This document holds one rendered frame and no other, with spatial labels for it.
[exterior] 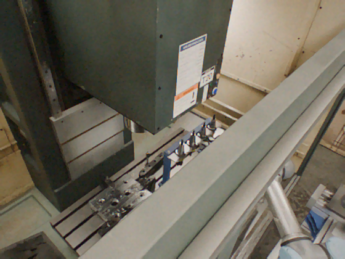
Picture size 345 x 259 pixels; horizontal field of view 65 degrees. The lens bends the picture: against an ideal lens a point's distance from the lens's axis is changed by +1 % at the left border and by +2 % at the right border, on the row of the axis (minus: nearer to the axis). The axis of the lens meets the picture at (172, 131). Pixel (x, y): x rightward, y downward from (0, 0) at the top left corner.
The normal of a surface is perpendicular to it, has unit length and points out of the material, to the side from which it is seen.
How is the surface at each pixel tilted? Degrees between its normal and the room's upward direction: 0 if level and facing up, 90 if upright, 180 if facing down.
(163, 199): 0
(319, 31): 90
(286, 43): 90
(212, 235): 0
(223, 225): 0
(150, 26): 90
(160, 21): 90
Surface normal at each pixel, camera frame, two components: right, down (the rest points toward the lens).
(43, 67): 0.76, 0.46
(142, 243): 0.06, -0.76
